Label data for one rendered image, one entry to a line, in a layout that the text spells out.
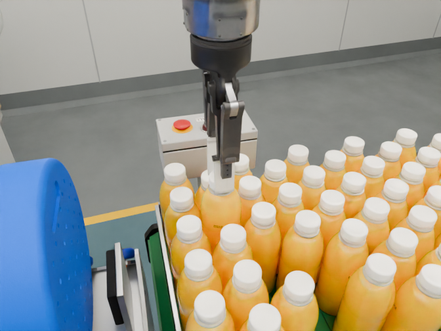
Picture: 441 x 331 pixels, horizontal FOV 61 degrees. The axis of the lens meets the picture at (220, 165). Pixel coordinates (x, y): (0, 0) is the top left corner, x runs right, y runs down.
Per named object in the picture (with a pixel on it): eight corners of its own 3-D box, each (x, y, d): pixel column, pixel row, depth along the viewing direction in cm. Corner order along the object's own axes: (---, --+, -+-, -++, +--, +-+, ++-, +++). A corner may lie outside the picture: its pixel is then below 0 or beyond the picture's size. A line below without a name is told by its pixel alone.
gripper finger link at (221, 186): (233, 151, 54) (235, 154, 54) (232, 188, 58) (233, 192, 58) (213, 154, 54) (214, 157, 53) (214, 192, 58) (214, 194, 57)
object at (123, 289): (117, 291, 68) (104, 244, 60) (131, 288, 68) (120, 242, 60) (120, 345, 60) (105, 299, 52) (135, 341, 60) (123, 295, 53)
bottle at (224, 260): (255, 320, 67) (262, 251, 55) (216, 330, 65) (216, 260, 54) (243, 286, 72) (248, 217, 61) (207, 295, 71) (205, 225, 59)
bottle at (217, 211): (205, 241, 74) (203, 166, 63) (241, 245, 73) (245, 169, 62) (199, 270, 69) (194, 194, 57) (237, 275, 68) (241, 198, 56)
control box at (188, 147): (159, 156, 88) (155, 117, 82) (242, 144, 92) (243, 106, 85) (165, 183, 80) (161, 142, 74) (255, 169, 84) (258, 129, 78)
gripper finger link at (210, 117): (205, 77, 49) (203, 71, 50) (203, 139, 57) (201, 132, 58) (234, 75, 50) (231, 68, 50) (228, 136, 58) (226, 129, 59)
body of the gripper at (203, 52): (184, 22, 48) (187, 89, 53) (197, 45, 41) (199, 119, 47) (240, 18, 49) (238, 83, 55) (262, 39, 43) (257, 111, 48)
